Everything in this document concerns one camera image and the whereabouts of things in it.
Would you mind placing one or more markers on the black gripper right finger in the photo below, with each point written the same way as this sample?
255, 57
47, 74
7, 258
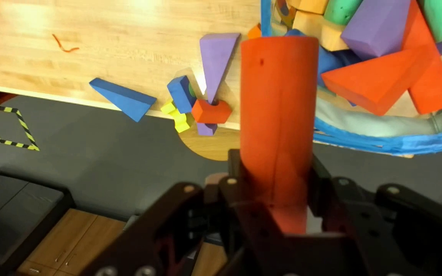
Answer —
346, 231

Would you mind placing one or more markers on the blue foam wedge block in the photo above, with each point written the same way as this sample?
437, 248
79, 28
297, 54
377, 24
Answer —
134, 105

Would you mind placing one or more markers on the yellow foam block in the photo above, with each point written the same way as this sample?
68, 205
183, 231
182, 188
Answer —
182, 122

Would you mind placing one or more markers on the purple foam triangle block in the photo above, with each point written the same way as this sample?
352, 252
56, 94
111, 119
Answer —
217, 51

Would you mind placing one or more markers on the red foam rectangular block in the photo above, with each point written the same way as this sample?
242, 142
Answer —
278, 102

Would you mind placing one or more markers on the small blue foam block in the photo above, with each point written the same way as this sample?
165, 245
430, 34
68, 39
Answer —
182, 94

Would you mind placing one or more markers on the orange foam triangle block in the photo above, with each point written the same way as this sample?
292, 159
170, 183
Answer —
410, 65

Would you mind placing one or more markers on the small red foam block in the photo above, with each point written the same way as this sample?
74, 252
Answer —
211, 114

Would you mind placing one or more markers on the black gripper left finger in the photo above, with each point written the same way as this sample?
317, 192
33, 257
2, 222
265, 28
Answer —
160, 241

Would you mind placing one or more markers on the purple foam rectangular block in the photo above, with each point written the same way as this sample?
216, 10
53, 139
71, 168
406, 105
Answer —
377, 25

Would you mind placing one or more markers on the clear plastic toy bag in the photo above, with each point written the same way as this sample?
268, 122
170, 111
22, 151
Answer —
401, 131

